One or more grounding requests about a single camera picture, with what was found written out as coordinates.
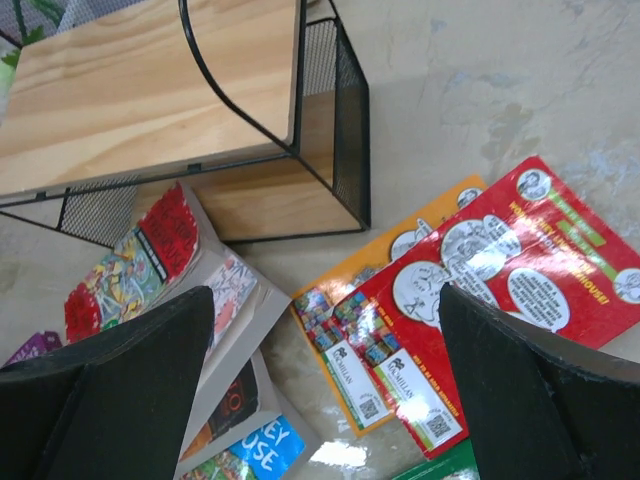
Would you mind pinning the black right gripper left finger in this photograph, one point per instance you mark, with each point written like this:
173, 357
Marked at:
112, 406

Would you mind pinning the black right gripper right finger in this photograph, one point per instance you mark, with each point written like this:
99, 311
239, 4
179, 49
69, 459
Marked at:
539, 406

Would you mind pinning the dark brown cover book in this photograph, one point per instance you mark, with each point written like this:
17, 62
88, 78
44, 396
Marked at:
249, 403

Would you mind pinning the red back cover book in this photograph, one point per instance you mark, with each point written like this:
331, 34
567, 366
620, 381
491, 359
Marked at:
527, 245

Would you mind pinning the green back cover book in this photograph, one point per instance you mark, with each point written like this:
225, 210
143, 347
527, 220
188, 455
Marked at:
456, 464

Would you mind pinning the purple 117-storey treehouse book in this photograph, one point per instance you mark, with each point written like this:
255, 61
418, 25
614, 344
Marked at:
40, 343

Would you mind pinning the blue 26-storey treehouse book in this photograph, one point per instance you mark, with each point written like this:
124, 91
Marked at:
276, 450

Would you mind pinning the red treehouse book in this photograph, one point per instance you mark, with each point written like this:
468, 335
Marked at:
172, 248

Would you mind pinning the orange back cover book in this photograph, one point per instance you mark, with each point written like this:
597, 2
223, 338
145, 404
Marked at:
327, 310

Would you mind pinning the white plastic basket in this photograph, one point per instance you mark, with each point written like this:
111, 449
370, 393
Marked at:
31, 20

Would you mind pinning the wood and wire shelf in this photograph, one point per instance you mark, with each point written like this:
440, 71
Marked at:
261, 107

